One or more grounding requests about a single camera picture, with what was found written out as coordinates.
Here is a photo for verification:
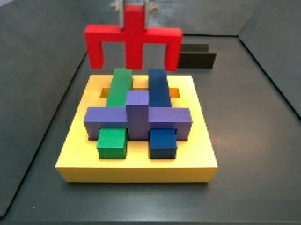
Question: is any red forked block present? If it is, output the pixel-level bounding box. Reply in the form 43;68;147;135
85;5;182;71

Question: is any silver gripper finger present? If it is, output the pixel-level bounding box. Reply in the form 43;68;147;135
111;0;125;28
143;0;159;28

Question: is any green long block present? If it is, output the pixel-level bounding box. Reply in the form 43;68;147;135
97;69;133;159

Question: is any yellow base board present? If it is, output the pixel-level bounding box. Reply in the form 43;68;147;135
55;75;218;183

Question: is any black angle bracket holder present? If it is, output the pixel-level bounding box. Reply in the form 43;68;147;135
178;44;217;69

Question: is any purple cross block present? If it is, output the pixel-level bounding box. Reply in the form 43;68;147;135
83;91;193;141

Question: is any blue long block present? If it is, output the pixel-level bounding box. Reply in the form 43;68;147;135
149;69;178;159

